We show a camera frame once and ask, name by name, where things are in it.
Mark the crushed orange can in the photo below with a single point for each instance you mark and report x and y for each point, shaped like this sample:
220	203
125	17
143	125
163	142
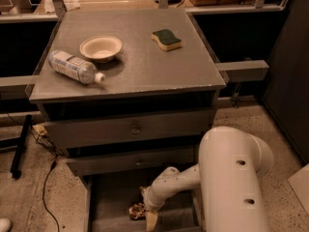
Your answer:
137	211

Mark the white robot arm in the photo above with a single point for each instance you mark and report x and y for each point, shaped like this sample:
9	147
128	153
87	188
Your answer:
230	161

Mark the open bottom grey drawer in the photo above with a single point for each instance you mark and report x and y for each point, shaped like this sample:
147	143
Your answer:
112	194

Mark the middle grey drawer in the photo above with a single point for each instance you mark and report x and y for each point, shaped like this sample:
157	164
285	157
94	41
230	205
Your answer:
141	159

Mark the top grey drawer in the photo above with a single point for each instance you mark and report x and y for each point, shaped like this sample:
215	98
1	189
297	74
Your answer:
146	126

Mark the grey drawer cabinet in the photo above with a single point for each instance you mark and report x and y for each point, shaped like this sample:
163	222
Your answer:
142	78

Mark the white paper on counter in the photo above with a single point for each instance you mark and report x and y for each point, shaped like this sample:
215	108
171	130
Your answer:
71	4

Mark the cream plug on floor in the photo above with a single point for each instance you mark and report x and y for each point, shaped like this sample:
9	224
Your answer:
40	129

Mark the black metal bar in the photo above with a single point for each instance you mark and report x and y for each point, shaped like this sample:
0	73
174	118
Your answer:
16	173

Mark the white shoe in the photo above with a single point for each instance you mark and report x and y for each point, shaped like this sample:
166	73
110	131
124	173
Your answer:
5	225

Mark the white paper bowl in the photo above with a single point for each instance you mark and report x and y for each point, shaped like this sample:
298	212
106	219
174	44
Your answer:
101	49

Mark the clear plastic water bottle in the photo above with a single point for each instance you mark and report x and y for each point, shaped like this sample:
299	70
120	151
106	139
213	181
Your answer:
74	67

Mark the white floor panel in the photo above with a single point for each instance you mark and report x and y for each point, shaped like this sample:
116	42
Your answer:
300	185

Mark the green yellow sponge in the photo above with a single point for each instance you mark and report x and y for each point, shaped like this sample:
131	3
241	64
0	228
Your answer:
166	40

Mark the grey side rail left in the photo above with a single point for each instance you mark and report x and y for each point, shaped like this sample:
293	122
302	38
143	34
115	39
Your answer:
16	87

